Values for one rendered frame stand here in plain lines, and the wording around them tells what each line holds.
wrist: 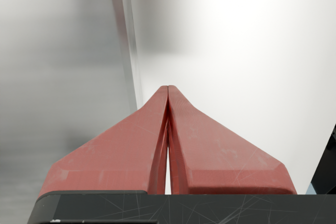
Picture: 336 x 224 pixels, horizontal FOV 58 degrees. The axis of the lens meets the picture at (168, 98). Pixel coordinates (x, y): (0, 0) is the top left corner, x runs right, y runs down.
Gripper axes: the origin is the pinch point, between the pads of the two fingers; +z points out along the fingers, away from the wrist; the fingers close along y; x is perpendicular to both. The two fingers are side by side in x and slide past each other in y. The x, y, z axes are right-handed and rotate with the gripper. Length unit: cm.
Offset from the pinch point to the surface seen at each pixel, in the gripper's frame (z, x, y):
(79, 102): 5.9, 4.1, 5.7
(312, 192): 104, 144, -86
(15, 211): 6.1, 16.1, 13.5
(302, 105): 6.9, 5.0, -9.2
